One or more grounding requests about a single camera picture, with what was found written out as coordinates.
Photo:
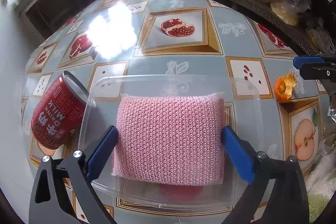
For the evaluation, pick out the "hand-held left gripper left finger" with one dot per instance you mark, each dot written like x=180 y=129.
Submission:
x=102 y=150

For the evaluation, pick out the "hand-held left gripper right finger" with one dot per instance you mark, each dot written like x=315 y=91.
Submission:
x=239 y=153

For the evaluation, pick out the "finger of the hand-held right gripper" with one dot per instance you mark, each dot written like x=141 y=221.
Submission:
x=304 y=62

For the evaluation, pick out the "orange peel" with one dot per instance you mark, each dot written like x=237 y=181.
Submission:
x=282 y=90

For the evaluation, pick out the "clear plastic container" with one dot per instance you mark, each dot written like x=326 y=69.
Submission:
x=105 y=92

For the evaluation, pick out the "pink scouring sponge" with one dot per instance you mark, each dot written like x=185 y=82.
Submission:
x=168 y=134

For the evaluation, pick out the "pink white plastic bag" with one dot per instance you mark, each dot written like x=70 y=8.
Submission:
x=323 y=37

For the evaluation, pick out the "clear bag with yellow contents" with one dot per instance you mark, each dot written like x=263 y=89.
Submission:
x=284 y=12

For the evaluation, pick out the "red drink can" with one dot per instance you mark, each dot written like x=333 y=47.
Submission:
x=57 y=113

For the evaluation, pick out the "person's fluffy green white clothing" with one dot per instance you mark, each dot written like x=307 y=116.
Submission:
x=323 y=187

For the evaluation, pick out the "fruit print tablecloth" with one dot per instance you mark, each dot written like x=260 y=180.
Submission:
x=183 y=64

